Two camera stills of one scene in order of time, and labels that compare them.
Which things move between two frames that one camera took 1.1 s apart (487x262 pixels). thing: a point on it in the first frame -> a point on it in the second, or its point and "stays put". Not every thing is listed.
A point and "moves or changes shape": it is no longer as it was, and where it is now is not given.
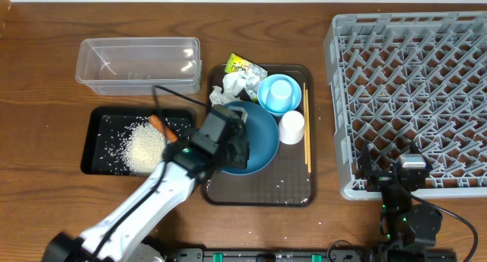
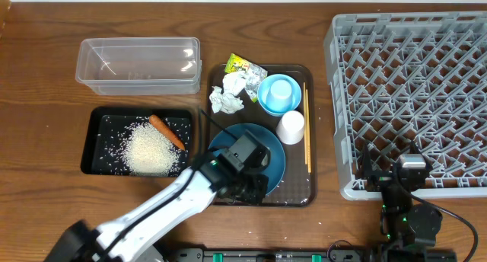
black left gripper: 236,151 -> 250,186
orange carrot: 170,135 stays put
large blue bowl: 262,135 moves or changes shape
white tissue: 234,81 stays put
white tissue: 217,97 stays put
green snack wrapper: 256,74 stays put
